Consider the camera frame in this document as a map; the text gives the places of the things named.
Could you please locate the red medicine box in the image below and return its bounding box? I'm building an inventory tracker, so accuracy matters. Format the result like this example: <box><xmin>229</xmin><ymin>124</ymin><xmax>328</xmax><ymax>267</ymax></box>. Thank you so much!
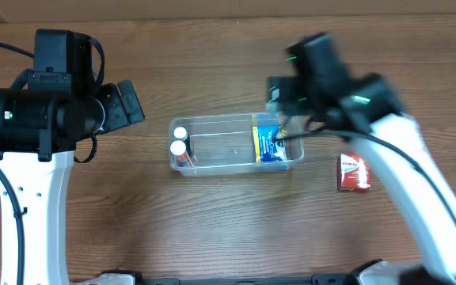
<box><xmin>337</xmin><ymin>153</ymin><xmax>371</xmax><ymax>192</ymax></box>

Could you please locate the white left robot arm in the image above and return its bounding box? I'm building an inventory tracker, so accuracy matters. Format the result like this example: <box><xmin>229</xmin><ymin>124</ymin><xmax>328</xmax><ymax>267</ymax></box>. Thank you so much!
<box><xmin>0</xmin><ymin>29</ymin><xmax>145</xmax><ymax>284</ymax></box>

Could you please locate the clear plastic container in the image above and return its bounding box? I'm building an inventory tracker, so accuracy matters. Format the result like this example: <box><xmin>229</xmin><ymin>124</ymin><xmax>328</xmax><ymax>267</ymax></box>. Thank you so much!
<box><xmin>169</xmin><ymin>112</ymin><xmax>304</xmax><ymax>177</ymax></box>

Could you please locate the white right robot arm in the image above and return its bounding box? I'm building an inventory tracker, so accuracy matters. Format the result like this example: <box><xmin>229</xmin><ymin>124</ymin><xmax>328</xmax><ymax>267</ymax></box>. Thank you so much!
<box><xmin>267</xmin><ymin>32</ymin><xmax>456</xmax><ymax>284</ymax></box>

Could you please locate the black tube white cap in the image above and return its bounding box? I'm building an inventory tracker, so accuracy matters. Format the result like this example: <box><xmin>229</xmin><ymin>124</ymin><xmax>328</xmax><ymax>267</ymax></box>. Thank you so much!
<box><xmin>173</xmin><ymin>127</ymin><xmax>193</xmax><ymax>157</ymax></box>

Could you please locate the blue VapoDrops box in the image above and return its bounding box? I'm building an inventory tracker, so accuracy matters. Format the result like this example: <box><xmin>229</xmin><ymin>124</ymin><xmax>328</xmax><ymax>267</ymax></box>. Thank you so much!
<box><xmin>253</xmin><ymin>125</ymin><xmax>287</xmax><ymax>163</ymax></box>

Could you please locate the orange tube white cap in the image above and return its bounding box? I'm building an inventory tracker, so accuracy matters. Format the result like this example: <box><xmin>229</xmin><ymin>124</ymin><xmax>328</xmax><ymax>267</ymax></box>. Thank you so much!
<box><xmin>169</xmin><ymin>140</ymin><xmax>194</xmax><ymax>167</ymax></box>

